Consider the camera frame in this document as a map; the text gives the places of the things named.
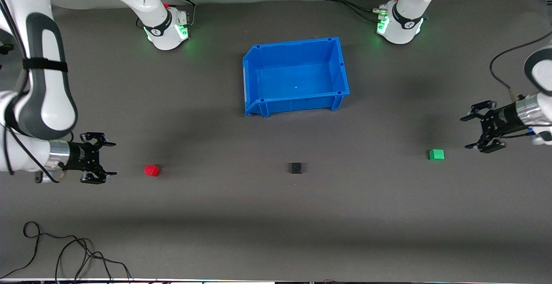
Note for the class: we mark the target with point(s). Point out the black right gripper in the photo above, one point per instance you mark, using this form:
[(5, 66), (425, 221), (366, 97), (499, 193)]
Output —
[(78, 155)]

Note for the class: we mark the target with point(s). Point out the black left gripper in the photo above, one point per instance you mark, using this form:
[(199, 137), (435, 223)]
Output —
[(503, 117)]

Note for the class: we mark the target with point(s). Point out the small green cube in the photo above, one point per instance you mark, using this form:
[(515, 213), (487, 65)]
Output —
[(436, 154)]

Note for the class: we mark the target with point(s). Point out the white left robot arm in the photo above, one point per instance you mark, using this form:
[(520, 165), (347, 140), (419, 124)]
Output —
[(405, 21)]

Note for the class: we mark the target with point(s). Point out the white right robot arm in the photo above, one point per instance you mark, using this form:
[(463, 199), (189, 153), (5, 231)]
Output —
[(43, 81)]

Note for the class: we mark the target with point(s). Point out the small red cube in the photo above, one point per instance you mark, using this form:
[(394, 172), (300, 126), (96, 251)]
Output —
[(151, 170)]

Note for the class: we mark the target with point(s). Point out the small black cube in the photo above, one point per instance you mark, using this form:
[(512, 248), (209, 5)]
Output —
[(296, 168)]

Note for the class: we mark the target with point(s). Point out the grey table mat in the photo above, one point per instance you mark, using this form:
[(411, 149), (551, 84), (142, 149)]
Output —
[(276, 215)]

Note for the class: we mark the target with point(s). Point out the blue plastic storage bin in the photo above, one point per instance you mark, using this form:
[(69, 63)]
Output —
[(297, 77)]

